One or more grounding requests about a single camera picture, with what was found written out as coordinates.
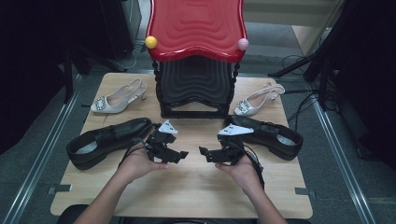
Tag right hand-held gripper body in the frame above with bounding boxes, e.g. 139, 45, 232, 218
218, 123, 255, 165

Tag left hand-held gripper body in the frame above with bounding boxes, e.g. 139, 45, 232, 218
145, 119, 179, 163

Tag black leather shoe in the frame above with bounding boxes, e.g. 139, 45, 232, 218
223, 114, 304, 161
65, 117, 154, 171

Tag white heeled shoe with buckle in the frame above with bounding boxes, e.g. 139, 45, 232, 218
90, 77, 149, 115
233, 82, 286, 117

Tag red and black shoe rack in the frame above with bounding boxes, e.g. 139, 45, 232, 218
145, 0, 250, 119

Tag person's right hand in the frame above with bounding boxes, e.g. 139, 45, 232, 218
215, 155, 264, 196

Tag person's left hand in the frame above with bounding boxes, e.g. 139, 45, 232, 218
116, 145, 169, 185

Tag black tripod stand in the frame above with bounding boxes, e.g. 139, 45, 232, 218
267, 0, 353, 111

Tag beige board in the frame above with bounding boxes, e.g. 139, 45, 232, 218
291, 0, 345, 58

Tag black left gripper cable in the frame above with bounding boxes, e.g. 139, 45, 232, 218
118, 137, 148, 167

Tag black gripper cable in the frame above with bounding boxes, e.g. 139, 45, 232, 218
242, 144, 266, 190
118, 137, 148, 167

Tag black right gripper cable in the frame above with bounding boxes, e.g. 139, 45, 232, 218
242, 144, 266, 190

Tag black floor cables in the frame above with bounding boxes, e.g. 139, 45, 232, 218
280, 54, 325, 132

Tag grey table bracket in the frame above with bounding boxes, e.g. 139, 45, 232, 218
47, 184, 74, 196
294, 187, 316, 199

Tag white floor cable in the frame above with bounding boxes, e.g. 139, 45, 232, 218
113, 46, 143, 71

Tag metal floor rail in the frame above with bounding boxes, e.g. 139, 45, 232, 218
2, 74, 82, 224
310, 94, 376, 224

